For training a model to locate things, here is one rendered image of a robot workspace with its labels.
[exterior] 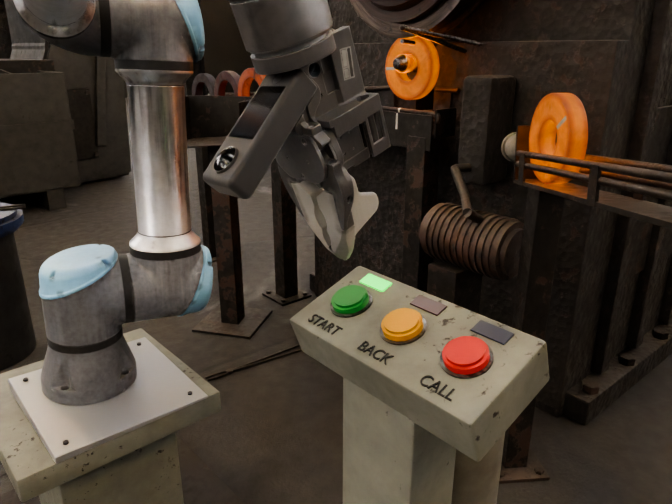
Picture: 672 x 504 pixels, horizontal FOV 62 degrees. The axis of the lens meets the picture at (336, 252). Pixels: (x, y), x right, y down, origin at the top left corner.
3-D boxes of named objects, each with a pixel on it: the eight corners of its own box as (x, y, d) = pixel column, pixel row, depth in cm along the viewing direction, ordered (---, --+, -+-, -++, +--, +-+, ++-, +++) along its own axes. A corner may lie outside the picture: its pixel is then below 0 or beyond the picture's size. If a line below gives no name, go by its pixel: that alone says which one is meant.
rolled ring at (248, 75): (232, 78, 201) (240, 78, 203) (244, 129, 202) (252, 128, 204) (258, 59, 186) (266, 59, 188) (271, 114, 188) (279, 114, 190)
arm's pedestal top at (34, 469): (21, 504, 78) (15, 481, 76) (-29, 403, 100) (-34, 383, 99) (222, 410, 98) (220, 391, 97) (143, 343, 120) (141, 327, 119)
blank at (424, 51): (440, 32, 134) (431, 31, 132) (439, 99, 139) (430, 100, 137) (393, 37, 145) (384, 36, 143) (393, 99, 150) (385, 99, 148)
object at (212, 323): (205, 303, 200) (187, 95, 176) (275, 311, 194) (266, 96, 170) (176, 329, 182) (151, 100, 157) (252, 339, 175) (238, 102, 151)
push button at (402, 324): (403, 314, 57) (399, 301, 56) (433, 328, 54) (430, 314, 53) (376, 338, 55) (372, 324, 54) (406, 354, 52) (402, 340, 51)
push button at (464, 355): (463, 342, 51) (460, 327, 51) (500, 359, 49) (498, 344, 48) (435, 369, 50) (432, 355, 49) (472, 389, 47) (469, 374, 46)
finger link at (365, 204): (397, 241, 57) (377, 160, 52) (356, 273, 54) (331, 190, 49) (375, 234, 59) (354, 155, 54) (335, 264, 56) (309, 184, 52)
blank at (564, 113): (553, 197, 104) (535, 197, 103) (539, 122, 108) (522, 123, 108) (596, 158, 89) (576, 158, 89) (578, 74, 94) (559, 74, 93)
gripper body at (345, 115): (395, 153, 52) (364, 21, 46) (328, 198, 48) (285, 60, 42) (341, 143, 58) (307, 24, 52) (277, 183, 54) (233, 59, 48)
